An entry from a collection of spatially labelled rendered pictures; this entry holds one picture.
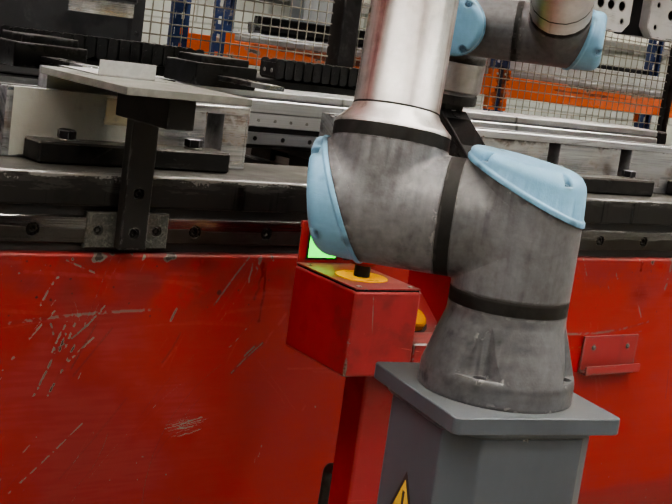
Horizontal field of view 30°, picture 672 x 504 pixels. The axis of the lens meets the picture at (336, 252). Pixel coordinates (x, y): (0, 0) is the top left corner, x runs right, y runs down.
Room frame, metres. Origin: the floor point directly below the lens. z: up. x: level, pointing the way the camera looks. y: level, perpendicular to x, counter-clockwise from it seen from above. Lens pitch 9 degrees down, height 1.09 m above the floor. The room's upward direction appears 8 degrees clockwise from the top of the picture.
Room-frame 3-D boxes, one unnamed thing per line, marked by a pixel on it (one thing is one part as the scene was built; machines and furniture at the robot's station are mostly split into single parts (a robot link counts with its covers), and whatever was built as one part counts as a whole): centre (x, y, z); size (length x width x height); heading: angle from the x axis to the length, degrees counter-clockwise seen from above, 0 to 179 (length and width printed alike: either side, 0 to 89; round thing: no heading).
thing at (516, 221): (1.20, -0.16, 0.94); 0.13 x 0.12 x 0.14; 80
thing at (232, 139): (1.83, 0.33, 0.92); 0.39 x 0.06 x 0.10; 127
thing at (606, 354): (2.29, -0.54, 0.59); 0.15 x 0.02 x 0.07; 127
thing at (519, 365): (1.20, -0.17, 0.82); 0.15 x 0.15 x 0.10
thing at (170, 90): (1.68, 0.28, 1.00); 0.26 x 0.18 x 0.01; 37
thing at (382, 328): (1.71, -0.07, 0.75); 0.20 x 0.16 x 0.18; 123
